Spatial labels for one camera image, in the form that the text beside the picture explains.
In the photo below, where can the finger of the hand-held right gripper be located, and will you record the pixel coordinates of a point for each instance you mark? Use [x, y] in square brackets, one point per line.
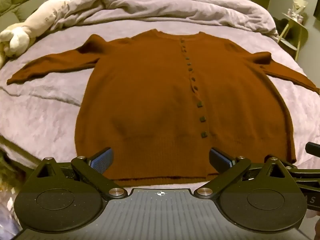
[306, 173]
[313, 148]

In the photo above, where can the bed with purple sheet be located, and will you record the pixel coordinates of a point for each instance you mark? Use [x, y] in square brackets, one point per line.
[50, 100]

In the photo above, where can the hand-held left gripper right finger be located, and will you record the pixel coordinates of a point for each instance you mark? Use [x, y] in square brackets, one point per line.
[220, 158]

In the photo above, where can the paper wrapped bouquet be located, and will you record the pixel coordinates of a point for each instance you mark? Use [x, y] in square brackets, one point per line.
[297, 7]

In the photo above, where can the brown knitted cardigan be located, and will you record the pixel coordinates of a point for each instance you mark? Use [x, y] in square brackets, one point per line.
[160, 100]

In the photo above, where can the white plush toy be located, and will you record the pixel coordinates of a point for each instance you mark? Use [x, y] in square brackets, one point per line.
[37, 20]

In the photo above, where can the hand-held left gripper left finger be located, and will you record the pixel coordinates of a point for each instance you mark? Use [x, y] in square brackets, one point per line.
[103, 159]

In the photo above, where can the dark cloth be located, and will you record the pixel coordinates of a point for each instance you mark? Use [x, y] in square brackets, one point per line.
[280, 28]

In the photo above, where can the yellow side table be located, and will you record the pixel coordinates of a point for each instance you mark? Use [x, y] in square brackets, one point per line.
[298, 30]

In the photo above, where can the purple crumpled duvet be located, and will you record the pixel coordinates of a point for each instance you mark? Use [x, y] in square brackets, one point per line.
[175, 5]

